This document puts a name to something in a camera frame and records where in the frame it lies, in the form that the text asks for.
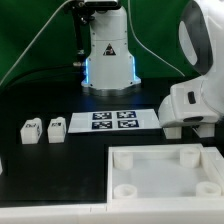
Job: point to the white square table top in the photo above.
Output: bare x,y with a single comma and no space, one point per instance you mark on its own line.
158,171

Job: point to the white part left edge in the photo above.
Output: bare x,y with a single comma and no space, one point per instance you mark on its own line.
1,169

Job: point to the white L-shaped obstacle wall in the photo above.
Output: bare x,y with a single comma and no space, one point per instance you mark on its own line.
213,164

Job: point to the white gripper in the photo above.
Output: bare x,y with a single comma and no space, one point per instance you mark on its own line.
185,106

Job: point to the white marker sheet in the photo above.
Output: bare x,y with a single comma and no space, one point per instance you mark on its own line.
113,121

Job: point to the black camera stand pole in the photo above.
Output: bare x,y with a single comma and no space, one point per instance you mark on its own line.
81,15

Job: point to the white front rail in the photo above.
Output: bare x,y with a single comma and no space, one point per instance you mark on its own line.
187,211

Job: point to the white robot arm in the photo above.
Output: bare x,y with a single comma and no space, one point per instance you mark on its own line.
110,66

